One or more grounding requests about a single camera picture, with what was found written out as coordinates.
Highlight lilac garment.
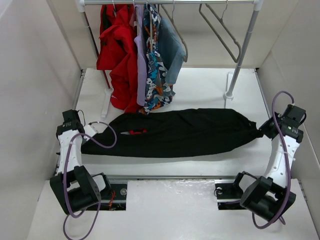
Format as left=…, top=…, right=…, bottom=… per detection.
left=134, top=4, right=147, bottom=106

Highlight colourful patterned shorts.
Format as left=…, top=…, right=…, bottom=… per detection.
left=138, top=4, right=175, bottom=115

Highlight black trousers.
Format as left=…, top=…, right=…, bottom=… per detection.
left=81, top=108, right=263, bottom=158

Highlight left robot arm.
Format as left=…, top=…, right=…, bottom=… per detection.
left=49, top=109, right=115, bottom=218

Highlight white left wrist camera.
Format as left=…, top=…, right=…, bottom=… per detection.
left=82, top=124, right=98, bottom=144

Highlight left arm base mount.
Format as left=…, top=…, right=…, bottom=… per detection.
left=100, top=183, right=128, bottom=211

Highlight red jacket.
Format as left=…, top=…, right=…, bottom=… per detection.
left=96, top=4, right=141, bottom=113

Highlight white rack left foot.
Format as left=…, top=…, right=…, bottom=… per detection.
left=100, top=87, right=113, bottom=118

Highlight grey empty hanger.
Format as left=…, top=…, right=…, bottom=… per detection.
left=198, top=2, right=242, bottom=63

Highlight metal clothes rack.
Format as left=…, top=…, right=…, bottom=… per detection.
left=75, top=0, right=263, bottom=108

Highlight blue denim shorts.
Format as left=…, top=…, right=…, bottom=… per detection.
left=158, top=18, right=186, bottom=85

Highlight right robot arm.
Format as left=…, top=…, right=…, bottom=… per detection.
left=231, top=104, right=306, bottom=222

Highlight grey hanger with denim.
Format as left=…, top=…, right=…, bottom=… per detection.
left=159, top=2, right=189, bottom=63

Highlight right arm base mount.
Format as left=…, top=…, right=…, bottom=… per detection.
left=213, top=181, right=245, bottom=211

